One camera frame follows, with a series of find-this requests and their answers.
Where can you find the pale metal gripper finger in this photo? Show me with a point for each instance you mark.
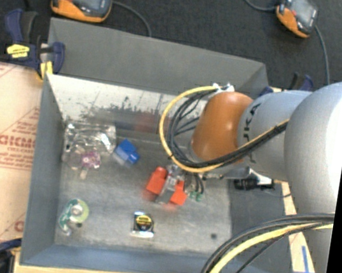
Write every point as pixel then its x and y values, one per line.
pixel 167 192

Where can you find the orange block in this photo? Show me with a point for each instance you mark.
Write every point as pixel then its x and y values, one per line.
pixel 156 182

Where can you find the yellow and black tape measure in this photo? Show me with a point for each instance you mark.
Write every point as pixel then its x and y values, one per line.
pixel 143 224

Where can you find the grey metal bin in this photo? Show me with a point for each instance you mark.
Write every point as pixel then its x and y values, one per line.
pixel 122 199

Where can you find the blue block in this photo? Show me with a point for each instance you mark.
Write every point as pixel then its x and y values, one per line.
pixel 126 153

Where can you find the purple flower-shaped thing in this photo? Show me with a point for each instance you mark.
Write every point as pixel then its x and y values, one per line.
pixel 90 159

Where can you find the green round dispenser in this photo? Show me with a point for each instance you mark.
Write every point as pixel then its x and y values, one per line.
pixel 75 212

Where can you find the clear plastic packaging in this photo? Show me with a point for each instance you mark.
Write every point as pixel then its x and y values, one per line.
pixel 80 137

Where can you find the black cylinder on white bracket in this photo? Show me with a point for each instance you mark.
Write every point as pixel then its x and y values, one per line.
pixel 247 184

